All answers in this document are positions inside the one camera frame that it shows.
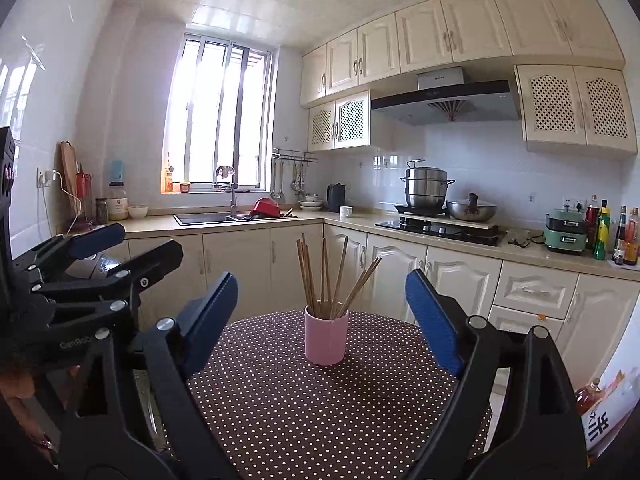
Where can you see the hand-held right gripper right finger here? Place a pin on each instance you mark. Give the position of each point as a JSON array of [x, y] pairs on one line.
[[435, 320]]

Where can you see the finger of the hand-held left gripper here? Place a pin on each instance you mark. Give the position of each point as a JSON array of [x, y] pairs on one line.
[[97, 240], [155, 260]]

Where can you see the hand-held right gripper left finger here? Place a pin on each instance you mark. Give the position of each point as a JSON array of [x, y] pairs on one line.
[[210, 320]]

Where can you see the pink cup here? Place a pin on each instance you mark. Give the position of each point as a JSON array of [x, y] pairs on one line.
[[325, 340]]

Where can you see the bunch of wooden chopsticks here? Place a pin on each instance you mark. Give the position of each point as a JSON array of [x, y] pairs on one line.
[[325, 290]]

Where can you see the person's left hand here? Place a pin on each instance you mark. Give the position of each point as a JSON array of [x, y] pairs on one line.
[[15, 384]]

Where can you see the grey rice cooker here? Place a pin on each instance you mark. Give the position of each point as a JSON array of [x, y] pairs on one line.
[[95, 265]]

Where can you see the small dark jar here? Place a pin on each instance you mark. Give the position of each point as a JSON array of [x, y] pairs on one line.
[[101, 211]]

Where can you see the large glass jar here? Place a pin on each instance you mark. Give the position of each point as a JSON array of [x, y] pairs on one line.
[[118, 205]]

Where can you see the white bowl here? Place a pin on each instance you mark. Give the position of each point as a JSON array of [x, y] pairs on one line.
[[138, 211]]

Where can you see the cream base cabinets with countertop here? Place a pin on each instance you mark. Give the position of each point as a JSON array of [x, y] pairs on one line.
[[460, 275]]

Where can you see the steel sink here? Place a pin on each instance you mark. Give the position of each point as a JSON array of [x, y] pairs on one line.
[[205, 218]]

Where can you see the wooden cutting board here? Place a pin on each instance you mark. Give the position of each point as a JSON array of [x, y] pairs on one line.
[[69, 175]]

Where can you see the orange box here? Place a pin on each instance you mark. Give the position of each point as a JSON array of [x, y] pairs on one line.
[[168, 182]]

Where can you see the black gas hob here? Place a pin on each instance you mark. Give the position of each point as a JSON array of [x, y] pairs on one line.
[[440, 235]]

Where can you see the metal faucet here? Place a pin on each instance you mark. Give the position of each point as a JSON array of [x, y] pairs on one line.
[[233, 205]]

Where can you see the light wooden board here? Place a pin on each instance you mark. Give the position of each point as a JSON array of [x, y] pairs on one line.
[[480, 224]]

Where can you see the wok with lid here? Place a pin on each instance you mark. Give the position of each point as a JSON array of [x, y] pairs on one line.
[[472, 212]]

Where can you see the small clear container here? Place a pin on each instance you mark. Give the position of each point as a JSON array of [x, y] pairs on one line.
[[518, 238]]

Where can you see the red colander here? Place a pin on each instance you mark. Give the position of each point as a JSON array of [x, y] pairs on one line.
[[265, 207]]

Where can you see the stainless steamer pot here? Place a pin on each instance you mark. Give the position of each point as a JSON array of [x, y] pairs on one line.
[[425, 190]]

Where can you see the hanging metal ladle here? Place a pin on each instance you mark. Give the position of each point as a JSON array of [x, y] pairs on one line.
[[276, 195]]

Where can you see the white mug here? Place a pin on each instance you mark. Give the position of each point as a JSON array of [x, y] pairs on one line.
[[345, 212]]

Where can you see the brown polka dot tablecloth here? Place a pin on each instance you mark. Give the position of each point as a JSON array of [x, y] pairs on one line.
[[325, 410]]

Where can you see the window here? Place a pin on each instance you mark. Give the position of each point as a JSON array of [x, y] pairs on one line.
[[205, 120]]

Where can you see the stack of bowls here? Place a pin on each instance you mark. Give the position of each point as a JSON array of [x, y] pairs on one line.
[[311, 203]]

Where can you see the green multicooker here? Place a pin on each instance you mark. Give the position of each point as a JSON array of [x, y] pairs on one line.
[[565, 235]]

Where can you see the black electric kettle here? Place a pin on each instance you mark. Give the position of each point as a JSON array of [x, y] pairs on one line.
[[336, 199]]

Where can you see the hanging metal spatula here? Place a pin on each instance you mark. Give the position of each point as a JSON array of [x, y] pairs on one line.
[[299, 185]]

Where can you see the row of condiment bottles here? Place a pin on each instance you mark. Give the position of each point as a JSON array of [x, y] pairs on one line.
[[602, 235]]

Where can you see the printed rice bag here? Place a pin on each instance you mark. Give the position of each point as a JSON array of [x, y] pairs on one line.
[[610, 400]]

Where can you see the range hood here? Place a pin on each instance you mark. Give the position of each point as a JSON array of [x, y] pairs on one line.
[[450, 105]]

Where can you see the cream lattice door cabinet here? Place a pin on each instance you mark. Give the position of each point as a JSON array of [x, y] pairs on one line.
[[555, 105], [350, 120]]

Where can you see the white wall socket with charger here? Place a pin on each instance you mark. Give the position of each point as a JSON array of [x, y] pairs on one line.
[[46, 177]]

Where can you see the metal wall rack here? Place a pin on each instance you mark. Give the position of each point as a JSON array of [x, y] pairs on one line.
[[295, 155]]

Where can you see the wall outlet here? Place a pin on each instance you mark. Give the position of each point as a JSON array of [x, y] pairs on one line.
[[574, 205]]

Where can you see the cream upper wall cabinets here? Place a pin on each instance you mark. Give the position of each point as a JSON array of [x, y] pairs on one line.
[[425, 35]]

